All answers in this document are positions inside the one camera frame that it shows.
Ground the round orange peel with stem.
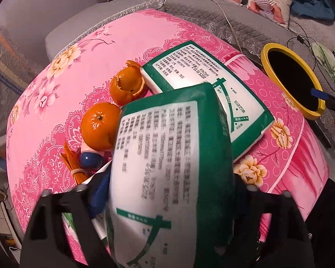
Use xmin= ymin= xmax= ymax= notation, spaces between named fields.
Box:
xmin=80 ymin=102 xmax=123 ymax=149

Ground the light green cloth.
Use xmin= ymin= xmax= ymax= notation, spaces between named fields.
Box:
xmin=311 ymin=42 xmax=335 ymax=81

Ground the black cable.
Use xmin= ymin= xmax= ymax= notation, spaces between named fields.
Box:
xmin=286 ymin=35 xmax=335 ymax=92

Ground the white drawer cabinet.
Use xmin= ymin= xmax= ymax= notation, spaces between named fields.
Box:
xmin=0 ymin=184 xmax=23 ymax=257

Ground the open curled orange peel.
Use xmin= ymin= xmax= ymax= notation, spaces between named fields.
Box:
xmin=109 ymin=60 xmax=148 ymax=106

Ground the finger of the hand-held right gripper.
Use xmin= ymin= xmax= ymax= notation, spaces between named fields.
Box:
xmin=310 ymin=88 xmax=335 ymax=115

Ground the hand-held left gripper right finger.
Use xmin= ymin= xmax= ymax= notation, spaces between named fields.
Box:
xmin=231 ymin=173 xmax=315 ymax=268

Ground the grey quilted sofa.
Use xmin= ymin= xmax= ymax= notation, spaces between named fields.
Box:
xmin=0 ymin=0 xmax=335 ymax=157

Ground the white cable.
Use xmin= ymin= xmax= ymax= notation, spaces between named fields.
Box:
xmin=200 ymin=0 xmax=242 ymax=52

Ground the yellow rimmed trash bin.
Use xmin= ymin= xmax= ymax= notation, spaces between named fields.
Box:
xmin=260 ymin=43 xmax=326 ymax=121

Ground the pink floral tablecloth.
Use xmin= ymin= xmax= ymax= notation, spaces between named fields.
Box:
xmin=6 ymin=8 xmax=330 ymax=268

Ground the green white tissue pack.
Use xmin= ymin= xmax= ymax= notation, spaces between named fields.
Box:
xmin=105 ymin=82 xmax=236 ymax=268
xmin=140 ymin=40 xmax=274 ymax=162

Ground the blue white small toy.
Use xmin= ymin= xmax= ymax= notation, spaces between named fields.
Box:
xmin=80 ymin=142 xmax=113 ymax=169

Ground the tied orange stick bundle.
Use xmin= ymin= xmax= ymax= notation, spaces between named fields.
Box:
xmin=60 ymin=141 xmax=91 ymax=186

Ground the grey patterned hanging cloth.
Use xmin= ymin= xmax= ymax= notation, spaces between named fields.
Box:
xmin=0 ymin=22 xmax=48 ymax=146

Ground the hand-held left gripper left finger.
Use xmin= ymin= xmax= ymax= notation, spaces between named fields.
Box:
xmin=19 ymin=169 xmax=113 ymax=268

